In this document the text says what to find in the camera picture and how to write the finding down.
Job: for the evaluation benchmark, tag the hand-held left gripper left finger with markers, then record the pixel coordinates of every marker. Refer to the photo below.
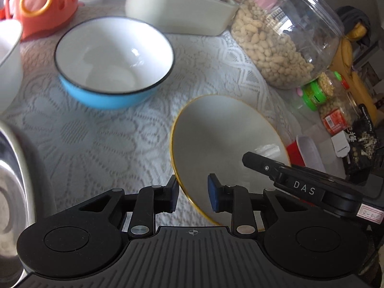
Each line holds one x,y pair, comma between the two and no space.
172,196

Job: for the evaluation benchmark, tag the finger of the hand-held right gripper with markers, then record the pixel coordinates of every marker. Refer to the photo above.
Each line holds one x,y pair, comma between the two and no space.
261,163

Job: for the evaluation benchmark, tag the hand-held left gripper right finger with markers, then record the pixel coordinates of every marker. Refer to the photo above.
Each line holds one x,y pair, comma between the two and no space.
213,196

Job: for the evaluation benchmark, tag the yellow-rimmed white plate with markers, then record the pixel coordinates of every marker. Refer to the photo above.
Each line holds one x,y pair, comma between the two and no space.
222,132

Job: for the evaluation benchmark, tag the blue enamel bowl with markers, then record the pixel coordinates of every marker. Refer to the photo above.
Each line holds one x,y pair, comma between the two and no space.
90,93

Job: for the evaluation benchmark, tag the stainless steel bowl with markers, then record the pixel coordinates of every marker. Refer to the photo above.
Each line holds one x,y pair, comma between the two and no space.
12,171

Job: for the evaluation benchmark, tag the plain white bowl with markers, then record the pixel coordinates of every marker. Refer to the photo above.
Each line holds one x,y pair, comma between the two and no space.
9,66

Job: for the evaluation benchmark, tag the red rectangular dish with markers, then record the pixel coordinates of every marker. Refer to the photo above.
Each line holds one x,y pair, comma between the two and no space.
295,153

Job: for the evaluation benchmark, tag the small white card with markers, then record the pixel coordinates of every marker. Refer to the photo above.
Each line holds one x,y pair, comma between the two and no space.
340,145

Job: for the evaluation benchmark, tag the black snack packet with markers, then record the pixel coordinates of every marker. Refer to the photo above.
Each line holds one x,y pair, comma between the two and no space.
363,144

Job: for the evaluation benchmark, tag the white lace tablecloth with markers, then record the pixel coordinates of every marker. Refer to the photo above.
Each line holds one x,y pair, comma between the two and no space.
120,144

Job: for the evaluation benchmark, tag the red-label nut jar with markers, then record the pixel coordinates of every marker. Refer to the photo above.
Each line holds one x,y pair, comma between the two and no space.
333,120

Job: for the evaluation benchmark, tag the small green-lid jar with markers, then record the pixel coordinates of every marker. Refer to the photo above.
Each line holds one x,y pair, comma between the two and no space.
313,96

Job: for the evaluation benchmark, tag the clear jar of peanuts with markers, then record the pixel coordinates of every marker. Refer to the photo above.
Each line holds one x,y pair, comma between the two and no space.
270,51

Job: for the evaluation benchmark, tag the dark cloth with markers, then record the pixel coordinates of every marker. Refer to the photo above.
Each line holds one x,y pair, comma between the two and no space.
354,21

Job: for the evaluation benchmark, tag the grey tissue box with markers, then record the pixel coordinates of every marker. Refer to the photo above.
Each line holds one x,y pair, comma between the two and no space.
168,12

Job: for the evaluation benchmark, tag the coral pink pet carrier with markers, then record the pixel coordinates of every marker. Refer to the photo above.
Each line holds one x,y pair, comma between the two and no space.
54,18

